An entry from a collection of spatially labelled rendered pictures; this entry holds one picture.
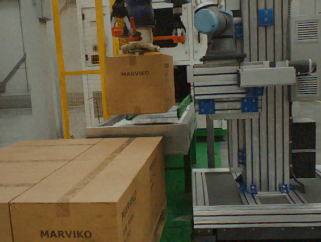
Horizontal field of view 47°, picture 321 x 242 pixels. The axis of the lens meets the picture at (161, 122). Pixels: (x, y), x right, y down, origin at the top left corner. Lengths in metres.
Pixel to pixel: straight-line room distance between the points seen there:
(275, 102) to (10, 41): 11.06
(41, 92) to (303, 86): 2.25
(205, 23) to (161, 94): 0.79
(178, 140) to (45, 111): 1.46
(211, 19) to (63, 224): 1.14
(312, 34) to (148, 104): 1.11
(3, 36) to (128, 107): 10.42
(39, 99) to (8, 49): 9.23
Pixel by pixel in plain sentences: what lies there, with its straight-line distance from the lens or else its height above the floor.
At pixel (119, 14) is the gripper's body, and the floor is 1.31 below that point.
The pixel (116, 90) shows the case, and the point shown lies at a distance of 2.57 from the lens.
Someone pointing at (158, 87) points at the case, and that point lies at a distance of 2.51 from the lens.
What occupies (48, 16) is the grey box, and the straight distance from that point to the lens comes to 3.56.
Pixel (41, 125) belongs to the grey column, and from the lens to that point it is 3.54.
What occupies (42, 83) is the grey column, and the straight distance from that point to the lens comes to 3.49.
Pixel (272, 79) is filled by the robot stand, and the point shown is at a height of 0.90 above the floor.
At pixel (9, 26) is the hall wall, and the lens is 12.71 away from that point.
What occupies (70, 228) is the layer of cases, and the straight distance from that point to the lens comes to 1.39.
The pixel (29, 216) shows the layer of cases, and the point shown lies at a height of 0.49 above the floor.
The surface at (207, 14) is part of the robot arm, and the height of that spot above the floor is 1.23.
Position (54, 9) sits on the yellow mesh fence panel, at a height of 1.63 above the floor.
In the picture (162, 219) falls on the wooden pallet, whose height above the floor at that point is 0.03.
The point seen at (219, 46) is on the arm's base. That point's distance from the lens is 1.99.
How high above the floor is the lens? 0.98
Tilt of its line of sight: 8 degrees down
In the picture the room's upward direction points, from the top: 3 degrees counter-clockwise
